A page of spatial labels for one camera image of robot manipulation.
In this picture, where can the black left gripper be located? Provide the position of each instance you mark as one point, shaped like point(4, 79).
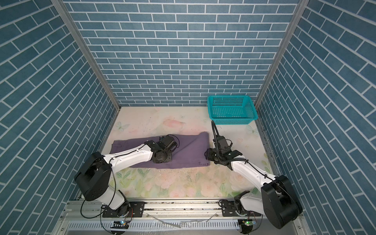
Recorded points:
point(168, 160)

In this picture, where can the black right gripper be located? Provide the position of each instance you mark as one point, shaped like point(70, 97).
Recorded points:
point(209, 153)

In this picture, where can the purple trousers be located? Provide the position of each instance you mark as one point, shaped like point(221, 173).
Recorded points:
point(190, 153)

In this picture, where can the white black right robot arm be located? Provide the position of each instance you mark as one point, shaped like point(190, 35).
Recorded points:
point(278, 202)

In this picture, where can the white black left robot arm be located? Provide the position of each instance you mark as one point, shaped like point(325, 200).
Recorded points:
point(94, 175)

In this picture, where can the teal plastic basket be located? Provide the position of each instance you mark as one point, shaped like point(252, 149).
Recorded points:
point(231, 110)

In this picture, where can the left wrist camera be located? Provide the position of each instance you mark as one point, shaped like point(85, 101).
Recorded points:
point(167, 143)

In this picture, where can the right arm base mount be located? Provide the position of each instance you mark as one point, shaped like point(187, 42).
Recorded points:
point(232, 208)

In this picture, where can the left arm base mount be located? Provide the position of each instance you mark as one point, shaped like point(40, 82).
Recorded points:
point(127, 209)

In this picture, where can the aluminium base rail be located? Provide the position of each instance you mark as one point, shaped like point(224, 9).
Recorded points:
point(149, 216)

